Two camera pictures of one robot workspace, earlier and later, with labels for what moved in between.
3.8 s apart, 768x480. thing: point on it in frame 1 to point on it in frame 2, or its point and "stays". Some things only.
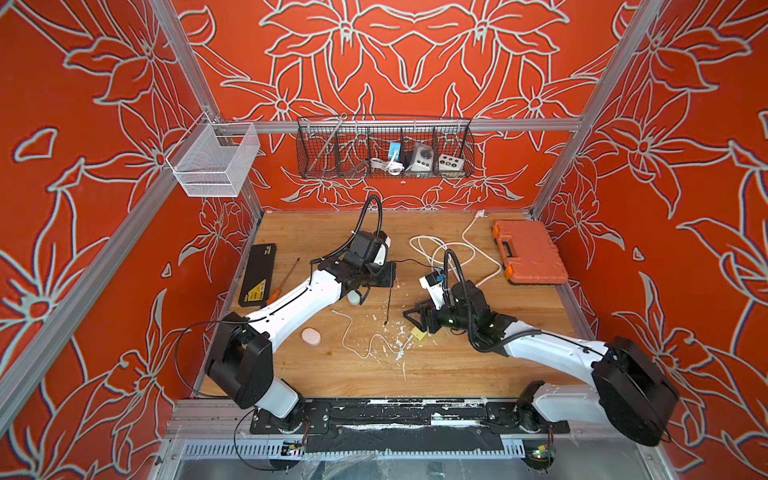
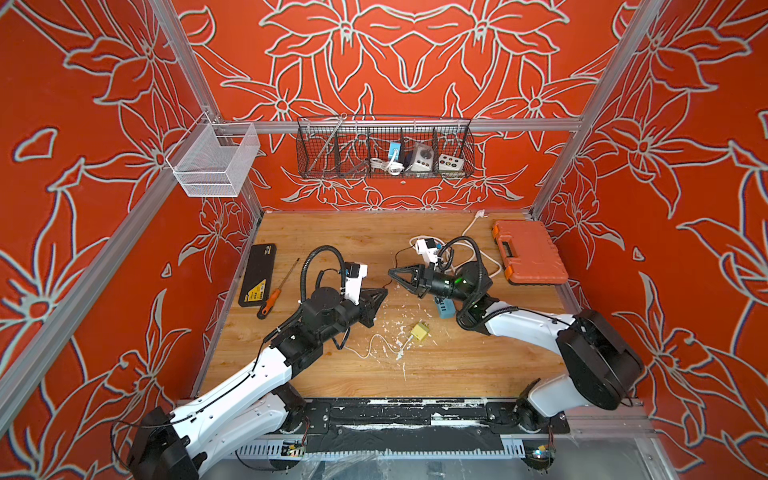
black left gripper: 390,273 to 366,308
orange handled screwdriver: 275,293 stays
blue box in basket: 394,146 stays
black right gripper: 425,314 to 428,282
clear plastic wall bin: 213,158 stays
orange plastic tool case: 528,252 stays
